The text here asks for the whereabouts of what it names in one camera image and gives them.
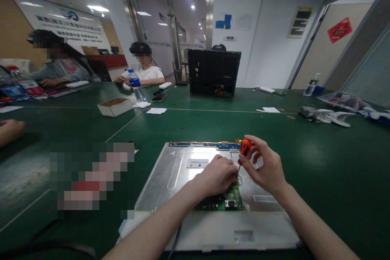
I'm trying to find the person's left hand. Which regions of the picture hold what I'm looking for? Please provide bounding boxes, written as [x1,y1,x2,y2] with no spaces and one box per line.
[192,154,240,203]

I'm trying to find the person's right hand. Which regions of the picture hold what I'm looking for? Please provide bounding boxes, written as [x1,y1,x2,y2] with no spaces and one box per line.
[238,134,290,197]

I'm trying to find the person's right index finger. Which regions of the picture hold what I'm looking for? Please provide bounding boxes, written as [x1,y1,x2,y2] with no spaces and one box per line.
[244,134,269,154]

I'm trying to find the person's right fingers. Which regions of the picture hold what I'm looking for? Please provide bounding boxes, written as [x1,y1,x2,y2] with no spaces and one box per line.
[249,145,269,171]

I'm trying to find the person's right thumb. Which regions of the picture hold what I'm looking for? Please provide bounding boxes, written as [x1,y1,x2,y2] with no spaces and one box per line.
[238,155,258,179]

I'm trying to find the person's left fingers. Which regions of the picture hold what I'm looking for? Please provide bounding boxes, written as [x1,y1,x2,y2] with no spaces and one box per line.
[212,154,240,183]

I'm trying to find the orange handle screwdriver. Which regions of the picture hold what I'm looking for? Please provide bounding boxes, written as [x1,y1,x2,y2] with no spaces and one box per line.
[237,138,252,178]

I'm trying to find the green circuit board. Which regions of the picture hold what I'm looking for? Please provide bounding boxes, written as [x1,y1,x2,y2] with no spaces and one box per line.
[195,180,245,212]

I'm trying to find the blue strip circuit board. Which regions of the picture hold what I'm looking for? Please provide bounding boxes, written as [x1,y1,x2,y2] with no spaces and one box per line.
[169,141,244,153]

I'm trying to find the silver monitor panel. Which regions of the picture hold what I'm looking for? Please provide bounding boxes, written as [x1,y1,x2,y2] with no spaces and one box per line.
[119,141,301,252]

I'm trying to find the white monitor stand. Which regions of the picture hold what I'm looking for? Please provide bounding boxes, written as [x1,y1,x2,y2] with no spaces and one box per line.
[299,106,356,128]

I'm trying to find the clear water bottle dark label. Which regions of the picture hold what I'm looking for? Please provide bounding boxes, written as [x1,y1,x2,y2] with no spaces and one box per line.
[303,73,322,97]

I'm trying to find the black monitor back housing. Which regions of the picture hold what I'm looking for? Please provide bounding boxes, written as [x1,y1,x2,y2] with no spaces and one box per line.
[187,49,242,100]

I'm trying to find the clear plastic bag of parts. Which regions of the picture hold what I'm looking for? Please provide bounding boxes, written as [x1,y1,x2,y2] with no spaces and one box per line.
[316,91,372,112]

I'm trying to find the clear water bottle blue label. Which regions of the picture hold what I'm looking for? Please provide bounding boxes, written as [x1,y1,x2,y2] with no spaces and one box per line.
[126,69,147,102]

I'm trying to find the blue and white plastic part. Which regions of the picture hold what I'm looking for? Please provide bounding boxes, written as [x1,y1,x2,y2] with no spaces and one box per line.
[362,107,390,126]

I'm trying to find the white cardboard box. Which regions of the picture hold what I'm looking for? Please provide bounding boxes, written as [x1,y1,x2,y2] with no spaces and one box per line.
[97,97,134,118]

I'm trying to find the red diamond door decoration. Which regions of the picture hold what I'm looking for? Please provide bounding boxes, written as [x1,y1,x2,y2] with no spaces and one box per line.
[327,17,353,44]

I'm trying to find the glass door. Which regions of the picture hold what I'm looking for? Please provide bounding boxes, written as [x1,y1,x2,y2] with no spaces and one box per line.
[117,0,215,85]

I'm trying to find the black chair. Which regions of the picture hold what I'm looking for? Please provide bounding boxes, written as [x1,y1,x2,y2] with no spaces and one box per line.
[87,60,113,82]

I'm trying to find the reception desk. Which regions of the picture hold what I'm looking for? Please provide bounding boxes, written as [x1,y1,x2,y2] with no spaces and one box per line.
[80,45,129,72]

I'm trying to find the red packets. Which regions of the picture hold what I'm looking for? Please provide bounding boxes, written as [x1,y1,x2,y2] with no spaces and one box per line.
[17,79,47,100]

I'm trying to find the black cable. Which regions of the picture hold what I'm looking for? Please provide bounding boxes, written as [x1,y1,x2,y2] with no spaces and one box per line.
[165,223,183,260]

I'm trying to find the white wall notice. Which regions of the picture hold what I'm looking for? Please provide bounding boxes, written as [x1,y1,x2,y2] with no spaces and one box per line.
[234,13,254,31]

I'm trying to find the blue wall paper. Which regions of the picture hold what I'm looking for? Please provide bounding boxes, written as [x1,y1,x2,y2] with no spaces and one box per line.
[215,13,232,30]

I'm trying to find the framed wall pictures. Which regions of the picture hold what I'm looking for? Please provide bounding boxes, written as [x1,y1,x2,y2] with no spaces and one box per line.
[287,6,315,39]

